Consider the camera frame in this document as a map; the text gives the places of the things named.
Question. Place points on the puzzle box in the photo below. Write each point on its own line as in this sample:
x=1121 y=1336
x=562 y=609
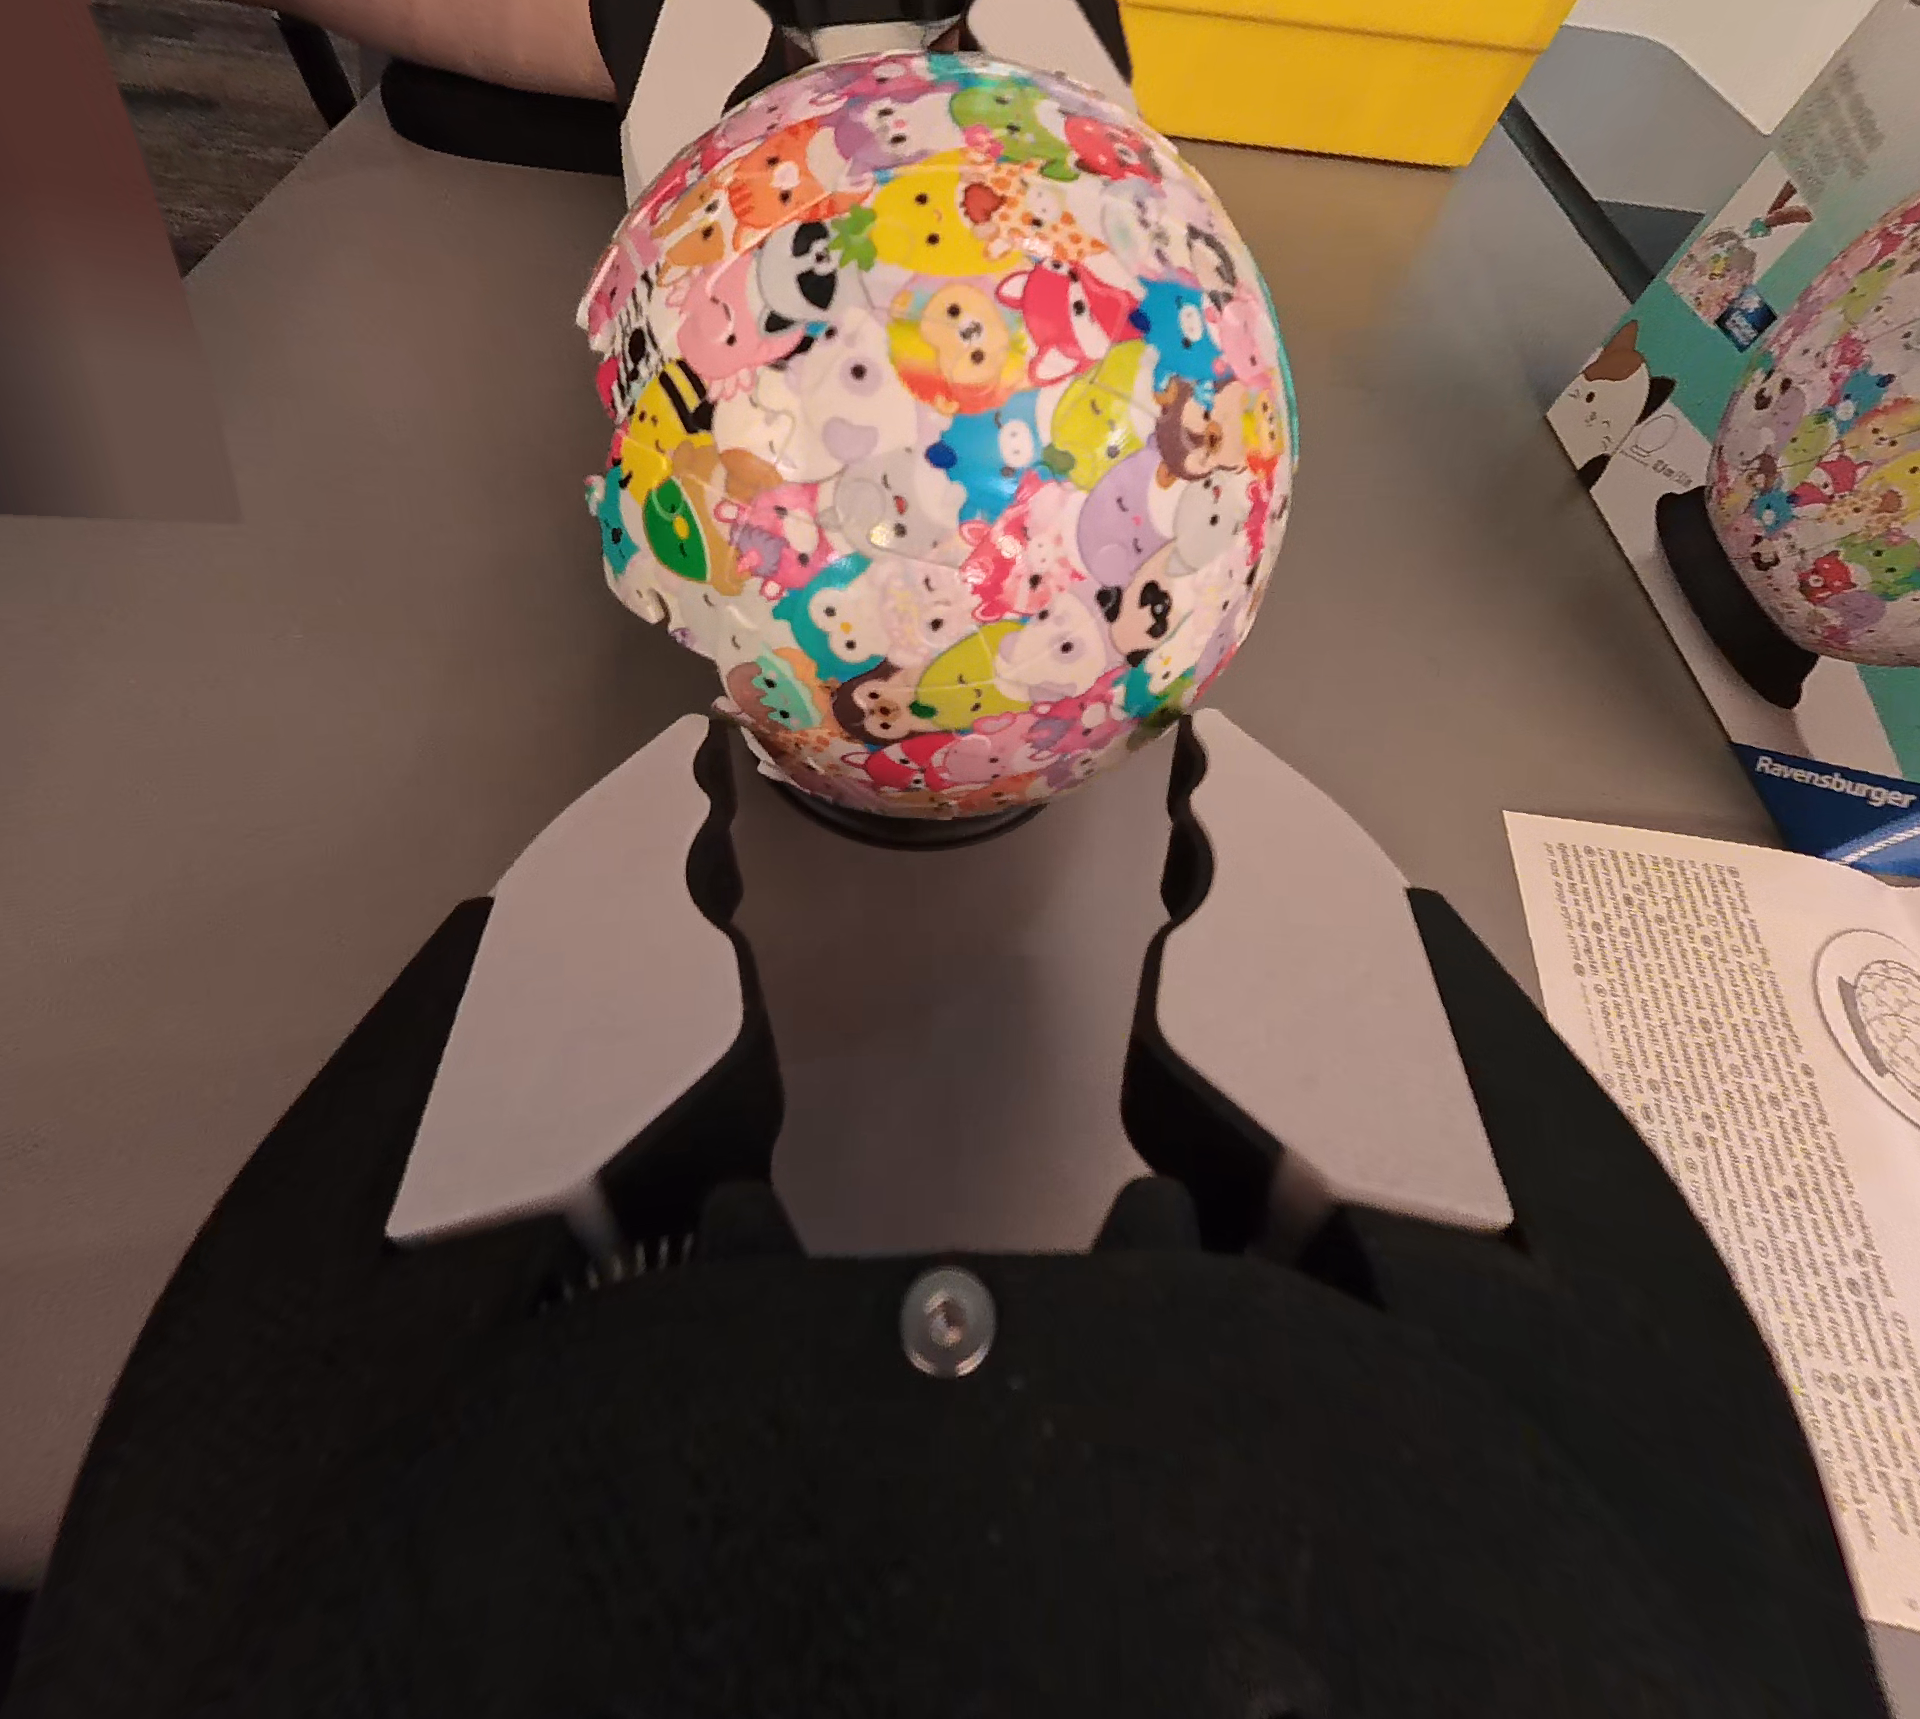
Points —
x=1772 y=428

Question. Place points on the white instruction sheet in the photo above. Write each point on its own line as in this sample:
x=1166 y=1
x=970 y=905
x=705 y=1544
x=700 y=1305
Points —
x=1722 y=1118

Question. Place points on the black ball stand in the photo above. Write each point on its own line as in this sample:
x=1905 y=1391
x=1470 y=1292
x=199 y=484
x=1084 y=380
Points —
x=916 y=823

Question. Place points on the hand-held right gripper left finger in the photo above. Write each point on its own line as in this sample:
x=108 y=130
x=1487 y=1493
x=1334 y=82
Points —
x=572 y=1002

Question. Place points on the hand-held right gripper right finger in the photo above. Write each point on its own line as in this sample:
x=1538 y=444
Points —
x=1318 y=1002

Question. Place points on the colourful puzzle ball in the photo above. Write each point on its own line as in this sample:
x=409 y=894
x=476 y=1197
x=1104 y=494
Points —
x=960 y=398

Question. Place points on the black wrist rest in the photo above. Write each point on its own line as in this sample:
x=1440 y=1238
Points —
x=493 y=123

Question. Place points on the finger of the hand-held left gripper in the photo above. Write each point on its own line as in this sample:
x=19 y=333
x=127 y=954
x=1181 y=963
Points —
x=683 y=55
x=1048 y=22

